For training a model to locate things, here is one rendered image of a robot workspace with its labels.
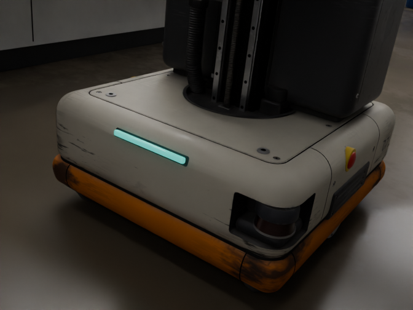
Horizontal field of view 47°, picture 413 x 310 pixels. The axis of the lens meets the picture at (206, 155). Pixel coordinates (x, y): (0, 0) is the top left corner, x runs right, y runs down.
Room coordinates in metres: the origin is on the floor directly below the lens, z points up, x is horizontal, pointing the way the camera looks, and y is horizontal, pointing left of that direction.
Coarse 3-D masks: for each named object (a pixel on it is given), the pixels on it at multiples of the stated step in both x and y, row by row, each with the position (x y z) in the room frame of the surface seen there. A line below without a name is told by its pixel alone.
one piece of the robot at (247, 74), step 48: (192, 0) 1.11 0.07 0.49; (240, 0) 1.05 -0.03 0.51; (288, 0) 1.07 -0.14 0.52; (336, 0) 1.01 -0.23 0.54; (384, 0) 1.00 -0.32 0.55; (192, 48) 1.11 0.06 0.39; (240, 48) 1.07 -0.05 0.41; (288, 48) 1.05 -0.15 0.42; (336, 48) 1.00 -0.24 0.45; (384, 48) 1.08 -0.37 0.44; (240, 96) 1.07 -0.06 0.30; (288, 96) 1.04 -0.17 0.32; (336, 96) 0.98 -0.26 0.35
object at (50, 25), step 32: (0, 0) 1.97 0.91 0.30; (32, 0) 2.10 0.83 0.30; (64, 0) 2.26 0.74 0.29; (96, 0) 2.43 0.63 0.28; (128, 0) 2.63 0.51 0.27; (160, 0) 2.87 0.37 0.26; (0, 32) 1.96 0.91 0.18; (32, 32) 2.10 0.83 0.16; (64, 32) 2.25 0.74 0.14; (96, 32) 2.43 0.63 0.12; (128, 32) 2.68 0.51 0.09; (160, 32) 2.93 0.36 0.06; (0, 64) 1.98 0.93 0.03; (32, 64) 2.12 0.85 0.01
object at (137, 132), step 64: (64, 128) 0.97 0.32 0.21; (128, 128) 0.88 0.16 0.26; (192, 128) 0.88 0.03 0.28; (256, 128) 0.92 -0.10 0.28; (320, 128) 0.96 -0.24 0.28; (384, 128) 1.10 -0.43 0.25; (128, 192) 0.87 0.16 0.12; (192, 192) 0.77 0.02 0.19; (256, 192) 0.70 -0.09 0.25; (320, 192) 0.78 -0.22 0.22; (256, 256) 0.70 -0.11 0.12
